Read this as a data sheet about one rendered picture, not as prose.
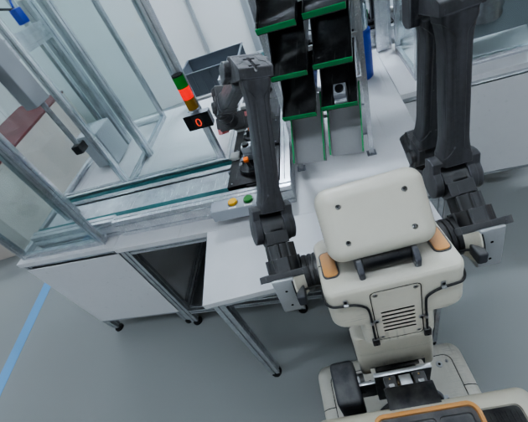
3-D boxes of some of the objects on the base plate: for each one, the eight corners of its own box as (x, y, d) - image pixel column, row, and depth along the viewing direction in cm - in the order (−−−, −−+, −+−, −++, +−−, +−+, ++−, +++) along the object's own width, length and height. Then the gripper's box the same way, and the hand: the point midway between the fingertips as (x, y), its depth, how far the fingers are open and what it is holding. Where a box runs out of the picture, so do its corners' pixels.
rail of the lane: (297, 202, 140) (290, 183, 133) (123, 236, 162) (110, 222, 155) (296, 192, 144) (290, 174, 137) (126, 228, 166) (114, 213, 159)
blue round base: (375, 78, 191) (372, 30, 173) (349, 85, 195) (343, 39, 176) (370, 68, 202) (367, 21, 184) (345, 74, 206) (339, 30, 187)
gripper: (210, 129, 123) (225, 139, 139) (245, 120, 120) (256, 131, 135) (208, 112, 124) (222, 124, 139) (242, 103, 121) (253, 115, 136)
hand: (238, 127), depth 136 cm, fingers open, 9 cm apart
